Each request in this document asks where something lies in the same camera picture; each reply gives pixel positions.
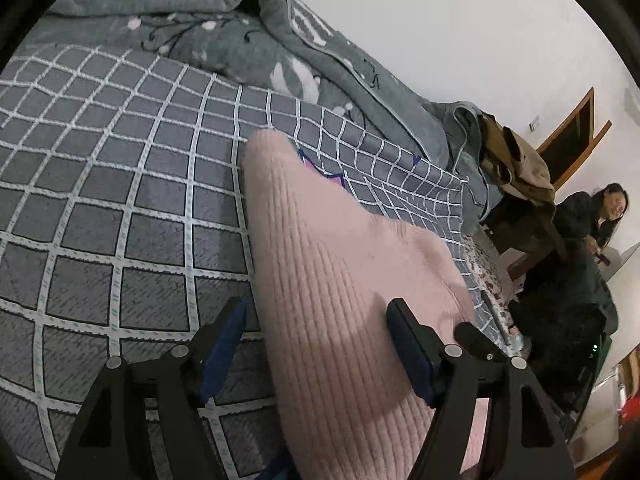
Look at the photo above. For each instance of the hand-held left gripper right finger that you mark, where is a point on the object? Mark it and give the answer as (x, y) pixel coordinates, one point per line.
(415, 355)

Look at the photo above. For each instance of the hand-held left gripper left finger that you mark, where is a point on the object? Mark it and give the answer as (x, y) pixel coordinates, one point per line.
(225, 345)

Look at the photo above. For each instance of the pink knitted sweater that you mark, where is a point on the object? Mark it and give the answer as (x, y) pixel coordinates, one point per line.
(325, 285)

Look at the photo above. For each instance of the floral bedsheet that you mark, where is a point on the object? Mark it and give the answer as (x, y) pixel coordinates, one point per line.
(492, 270)

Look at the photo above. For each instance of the dark bag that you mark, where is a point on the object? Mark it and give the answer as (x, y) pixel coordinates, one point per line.
(570, 360)

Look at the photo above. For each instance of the grey checked blanket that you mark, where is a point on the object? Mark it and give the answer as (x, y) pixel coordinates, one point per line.
(125, 210)

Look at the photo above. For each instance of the pink star patch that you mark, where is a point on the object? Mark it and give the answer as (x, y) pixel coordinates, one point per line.
(334, 178)

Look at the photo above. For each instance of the brown coat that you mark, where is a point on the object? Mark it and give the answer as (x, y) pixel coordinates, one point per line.
(525, 170)

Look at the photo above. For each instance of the grey-green fleece blanket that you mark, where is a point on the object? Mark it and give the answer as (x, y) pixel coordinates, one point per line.
(225, 45)

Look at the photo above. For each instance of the brown wooden door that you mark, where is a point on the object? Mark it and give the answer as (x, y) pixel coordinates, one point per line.
(587, 105)

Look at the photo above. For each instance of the white wall switch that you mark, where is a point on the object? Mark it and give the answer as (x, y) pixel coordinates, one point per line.
(534, 123)

